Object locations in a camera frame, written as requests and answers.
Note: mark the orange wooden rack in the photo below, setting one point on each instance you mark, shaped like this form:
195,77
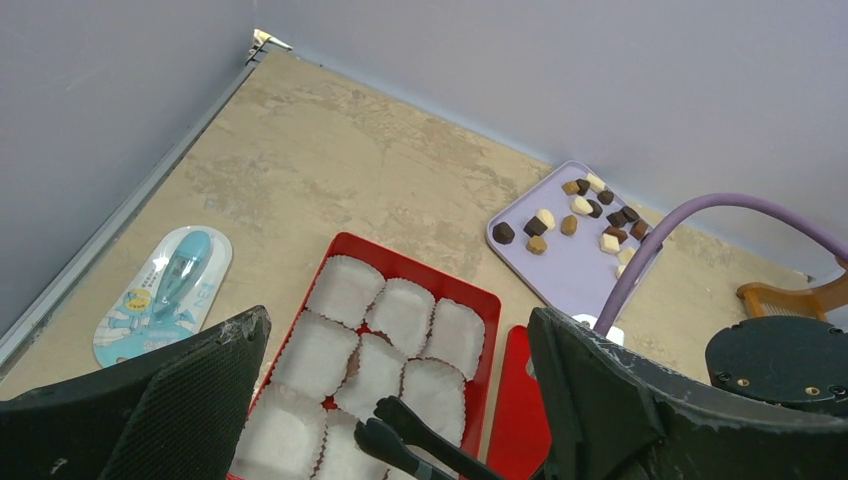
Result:
761,300

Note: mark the blue correction tape package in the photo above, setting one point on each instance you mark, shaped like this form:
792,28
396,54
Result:
169,298

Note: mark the black metal tongs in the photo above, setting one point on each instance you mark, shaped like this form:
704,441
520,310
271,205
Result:
394,428

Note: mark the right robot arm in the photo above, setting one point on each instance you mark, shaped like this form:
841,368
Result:
795,362

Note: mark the dark round chocolate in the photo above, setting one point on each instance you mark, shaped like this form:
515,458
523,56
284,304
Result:
502,233

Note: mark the red box lid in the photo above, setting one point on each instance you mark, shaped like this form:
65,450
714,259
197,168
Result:
520,437

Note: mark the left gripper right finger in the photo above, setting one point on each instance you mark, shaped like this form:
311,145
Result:
614,414

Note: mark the tan small chocolate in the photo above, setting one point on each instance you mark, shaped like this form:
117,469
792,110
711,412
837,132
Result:
536,245

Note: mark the red chocolate box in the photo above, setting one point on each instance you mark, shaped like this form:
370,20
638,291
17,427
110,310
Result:
373,324

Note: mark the cream heart chocolate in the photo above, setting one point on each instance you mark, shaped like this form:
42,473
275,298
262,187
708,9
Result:
581,206

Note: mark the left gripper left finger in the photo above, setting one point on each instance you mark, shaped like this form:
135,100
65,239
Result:
174,413

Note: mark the lavender tray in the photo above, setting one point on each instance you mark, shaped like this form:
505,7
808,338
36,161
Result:
574,275

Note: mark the dark square chocolate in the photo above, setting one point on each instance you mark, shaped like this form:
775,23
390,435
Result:
535,227

